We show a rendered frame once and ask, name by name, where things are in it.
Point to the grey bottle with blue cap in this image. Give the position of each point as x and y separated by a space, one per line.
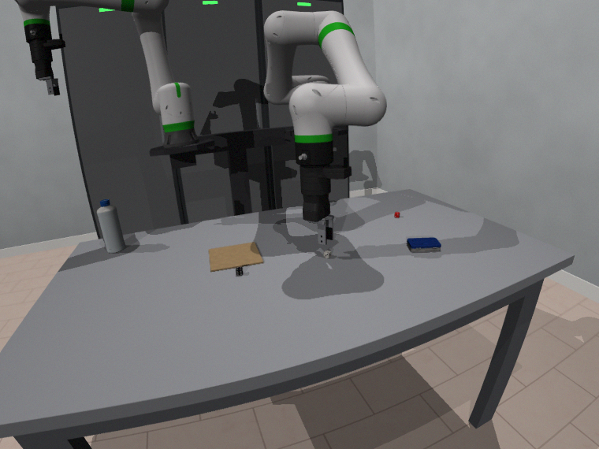
110 226

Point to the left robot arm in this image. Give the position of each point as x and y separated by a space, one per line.
316 108

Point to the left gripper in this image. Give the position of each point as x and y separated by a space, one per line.
314 166

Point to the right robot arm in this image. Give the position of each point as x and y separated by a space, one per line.
174 100

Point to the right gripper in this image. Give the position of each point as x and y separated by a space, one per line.
41 43

